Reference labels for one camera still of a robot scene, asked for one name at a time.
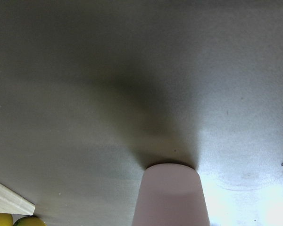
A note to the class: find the pink cup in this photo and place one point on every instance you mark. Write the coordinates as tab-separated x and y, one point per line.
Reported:
170	195

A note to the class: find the green lime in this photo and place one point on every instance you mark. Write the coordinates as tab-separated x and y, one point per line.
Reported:
30	221

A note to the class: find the bamboo cutting board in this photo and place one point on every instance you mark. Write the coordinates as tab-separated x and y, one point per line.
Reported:
12	203

